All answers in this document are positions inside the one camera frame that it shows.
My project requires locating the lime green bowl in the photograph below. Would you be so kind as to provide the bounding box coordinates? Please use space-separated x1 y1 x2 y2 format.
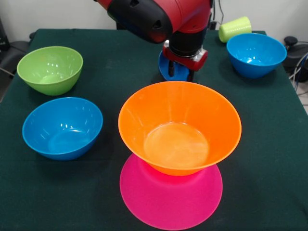
16 46 84 96

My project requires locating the large blue bowl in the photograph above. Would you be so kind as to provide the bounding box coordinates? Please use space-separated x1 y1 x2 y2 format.
226 33 288 79
22 97 103 161

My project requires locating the grey chair base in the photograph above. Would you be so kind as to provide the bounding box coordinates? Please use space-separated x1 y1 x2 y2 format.
282 36 308 82
0 39 31 73

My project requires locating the pink bowl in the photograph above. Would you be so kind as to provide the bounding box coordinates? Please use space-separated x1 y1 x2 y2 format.
119 153 223 231

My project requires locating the yellow-green cup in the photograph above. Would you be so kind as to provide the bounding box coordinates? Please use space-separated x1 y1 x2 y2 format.
218 16 253 44

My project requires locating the small dark blue bowl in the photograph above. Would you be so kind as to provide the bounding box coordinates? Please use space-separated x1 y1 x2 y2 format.
158 51 193 82

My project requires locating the dark green tablecloth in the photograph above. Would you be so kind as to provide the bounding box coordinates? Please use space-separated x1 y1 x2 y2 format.
0 28 308 231

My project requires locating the black hanging cable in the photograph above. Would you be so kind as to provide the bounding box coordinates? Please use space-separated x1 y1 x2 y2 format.
218 0 226 22

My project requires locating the orange bowl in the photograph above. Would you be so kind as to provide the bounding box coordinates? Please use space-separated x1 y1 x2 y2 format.
118 80 242 177

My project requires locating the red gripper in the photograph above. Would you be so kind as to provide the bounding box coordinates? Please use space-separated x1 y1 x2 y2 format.
162 40 208 82

